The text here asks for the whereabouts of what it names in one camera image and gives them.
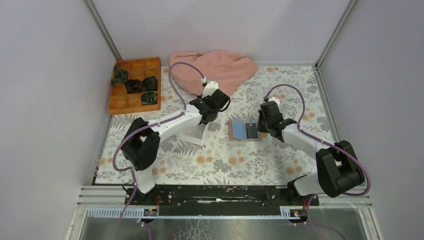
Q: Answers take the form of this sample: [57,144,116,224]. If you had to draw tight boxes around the black credit card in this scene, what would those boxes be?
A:
[245,122,259,140]

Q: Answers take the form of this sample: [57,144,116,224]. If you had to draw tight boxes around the white translucent card box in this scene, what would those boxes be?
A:
[179,124,208,148]

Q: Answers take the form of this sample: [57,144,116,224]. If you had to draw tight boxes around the brown leather card holder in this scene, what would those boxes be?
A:
[228,119,261,141]

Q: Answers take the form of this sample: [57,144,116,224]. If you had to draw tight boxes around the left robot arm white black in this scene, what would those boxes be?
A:
[117,89,231,206]

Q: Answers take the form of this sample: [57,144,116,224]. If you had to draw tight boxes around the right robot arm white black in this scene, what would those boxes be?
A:
[257,100,366,206]

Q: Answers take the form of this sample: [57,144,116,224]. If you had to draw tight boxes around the floral table mat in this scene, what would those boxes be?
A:
[94,65,347,187]

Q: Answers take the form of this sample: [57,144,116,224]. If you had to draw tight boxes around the pink cloth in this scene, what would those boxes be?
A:
[169,50,259,96]

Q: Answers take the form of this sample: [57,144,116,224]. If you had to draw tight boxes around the dark patterned rolled sock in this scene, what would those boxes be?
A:
[140,91,158,106]

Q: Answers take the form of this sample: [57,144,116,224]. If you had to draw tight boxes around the black rolled sock right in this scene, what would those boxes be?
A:
[141,76,158,92]

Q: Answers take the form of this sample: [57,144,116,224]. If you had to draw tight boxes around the black rolled sock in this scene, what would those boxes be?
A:
[124,79,142,94]
[141,76,158,92]

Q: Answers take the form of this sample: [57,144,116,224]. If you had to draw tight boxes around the black rolled sock left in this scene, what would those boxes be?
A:
[124,79,142,94]

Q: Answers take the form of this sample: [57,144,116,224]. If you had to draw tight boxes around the wooden compartment tray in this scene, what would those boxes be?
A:
[108,57,161,115]

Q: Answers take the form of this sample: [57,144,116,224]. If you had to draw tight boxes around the green patterned rolled sock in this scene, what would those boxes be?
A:
[110,64,129,86]

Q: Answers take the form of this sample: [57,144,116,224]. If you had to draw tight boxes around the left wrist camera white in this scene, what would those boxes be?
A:
[201,81,219,98]

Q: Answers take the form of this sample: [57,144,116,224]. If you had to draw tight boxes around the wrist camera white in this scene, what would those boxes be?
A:
[267,96,281,106]
[201,81,219,98]

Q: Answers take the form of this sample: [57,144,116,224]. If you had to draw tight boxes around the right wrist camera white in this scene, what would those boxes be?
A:
[267,96,281,106]

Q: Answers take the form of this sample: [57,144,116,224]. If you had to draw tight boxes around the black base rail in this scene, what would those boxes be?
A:
[123,184,319,217]

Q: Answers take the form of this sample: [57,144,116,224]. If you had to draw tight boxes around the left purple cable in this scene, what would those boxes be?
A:
[112,61,208,240]

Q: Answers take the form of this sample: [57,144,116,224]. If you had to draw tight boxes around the purple cable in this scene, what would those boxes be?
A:
[112,61,208,240]
[264,83,372,240]

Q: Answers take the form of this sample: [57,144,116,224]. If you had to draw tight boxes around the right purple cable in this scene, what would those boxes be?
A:
[264,83,372,240]

